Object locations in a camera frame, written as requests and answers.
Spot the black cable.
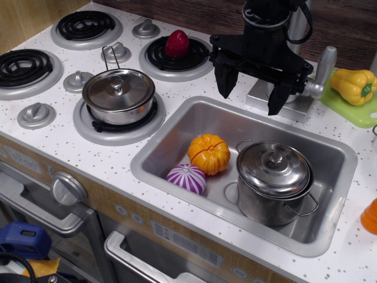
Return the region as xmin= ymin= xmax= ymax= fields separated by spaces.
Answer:
xmin=0 ymin=252 xmax=38 ymax=283

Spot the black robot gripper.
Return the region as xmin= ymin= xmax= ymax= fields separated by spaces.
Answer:
xmin=210 ymin=11 xmax=313 ymax=116

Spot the stove burner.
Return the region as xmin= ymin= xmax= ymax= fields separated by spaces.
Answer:
xmin=73 ymin=94 xmax=166 ymax=146
xmin=138 ymin=36 xmax=213 ymax=83
xmin=1 ymin=49 xmax=63 ymax=100
xmin=51 ymin=11 xmax=123 ymax=51

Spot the grey stove knob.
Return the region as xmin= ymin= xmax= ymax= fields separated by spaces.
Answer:
xmin=132 ymin=19 xmax=160 ymax=40
xmin=17 ymin=103 xmax=57 ymax=130
xmin=63 ymin=71 xmax=94 ymax=94
xmin=101 ymin=42 xmax=131 ymax=64

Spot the back right stove burner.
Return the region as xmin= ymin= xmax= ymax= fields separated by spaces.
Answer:
xmin=138 ymin=36 xmax=213 ymax=83

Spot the silver dishwasher door handle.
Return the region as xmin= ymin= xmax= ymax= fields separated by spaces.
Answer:
xmin=103 ymin=231 xmax=213 ymax=283

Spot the red toy egg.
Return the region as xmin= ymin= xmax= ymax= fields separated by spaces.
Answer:
xmin=164 ymin=29 xmax=190 ymax=58

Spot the grey stove knob front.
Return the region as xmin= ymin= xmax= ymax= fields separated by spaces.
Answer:
xmin=17 ymin=103 xmax=57 ymax=130

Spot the back left stove burner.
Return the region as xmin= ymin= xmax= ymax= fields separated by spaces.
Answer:
xmin=51 ymin=11 xmax=123 ymax=51

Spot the grey stove knob left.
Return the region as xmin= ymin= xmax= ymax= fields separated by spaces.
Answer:
xmin=63 ymin=71 xmax=94 ymax=94

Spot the purple white toy onion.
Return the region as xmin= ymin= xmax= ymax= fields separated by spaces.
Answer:
xmin=166 ymin=164 xmax=206 ymax=195

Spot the far left stove burner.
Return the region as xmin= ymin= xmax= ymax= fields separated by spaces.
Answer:
xmin=1 ymin=49 xmax=63 ymax=100

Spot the orange toy bottle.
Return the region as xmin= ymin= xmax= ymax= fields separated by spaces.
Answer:
xmin=361 ymin=199 xmax=377 ymax=235

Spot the silver oven door handle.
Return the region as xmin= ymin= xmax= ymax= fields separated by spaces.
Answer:
xmin=1 ymin=162 xmax=101 ymax=238

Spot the silver sink basin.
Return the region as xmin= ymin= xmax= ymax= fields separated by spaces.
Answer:
xmin=131 ymin=97 xmax=358 ymax=257

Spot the small steel saucepan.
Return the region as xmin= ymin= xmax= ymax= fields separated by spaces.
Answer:
xmin=82 ymin=45 xmax=157 ymax=126

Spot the grey stove knob back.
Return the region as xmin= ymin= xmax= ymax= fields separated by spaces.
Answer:
xmin=132 ymin=19 xmax=160 ymax=40

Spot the orange toy pumpkin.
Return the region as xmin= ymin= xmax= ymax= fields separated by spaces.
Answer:
xmin=187 ymin=134 xmax=231 ymax=176

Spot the grey stove knob centre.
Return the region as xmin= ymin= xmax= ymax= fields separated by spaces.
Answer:
xmin=101 ymin=42 xmax=131 ymax=64

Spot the steel tall pot lid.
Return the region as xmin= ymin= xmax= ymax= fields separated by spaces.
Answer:
xmin=236 ymin=139 xmax=313 ymax=198

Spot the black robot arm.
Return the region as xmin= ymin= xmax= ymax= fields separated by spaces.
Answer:
xmin=209 ymin=1 xmax=313 ymax=116

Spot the yellow toy bell pepper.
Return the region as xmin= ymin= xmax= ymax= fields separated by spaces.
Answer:
xmin=330 ymin=68 xmax=376 ymax=106

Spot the silver toy faucet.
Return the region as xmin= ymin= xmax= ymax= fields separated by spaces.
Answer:
xmin=246 ymin=1 xmax=337 ymax=123

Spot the grey oven dial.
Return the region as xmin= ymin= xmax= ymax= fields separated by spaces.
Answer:
xmin=50 ymin=171 xmax=88 ymax=206

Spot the front stove burner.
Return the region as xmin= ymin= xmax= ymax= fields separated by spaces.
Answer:
xmin=73 ymin=94 xmax=166 ymax=146

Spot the steel saucepan lid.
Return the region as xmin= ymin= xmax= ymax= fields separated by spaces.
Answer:
xmin=82 ymin=69 xmax=156 ymax=113

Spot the yellow tape piece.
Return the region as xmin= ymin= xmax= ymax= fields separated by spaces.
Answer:
xmin=27 ymin=258 xmax=61 ymax=278

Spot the blue clamp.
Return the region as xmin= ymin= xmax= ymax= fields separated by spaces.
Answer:
xmin=1 ymin=222 xmax=52 ymax=259

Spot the green cutting board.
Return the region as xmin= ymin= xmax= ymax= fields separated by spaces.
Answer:
xmin=320 ymin=70 xmax=376 ymax=129

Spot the tall steel pot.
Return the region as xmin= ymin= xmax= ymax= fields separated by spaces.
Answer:
xmin=235 ymin=139 xmax=320 ymax=228

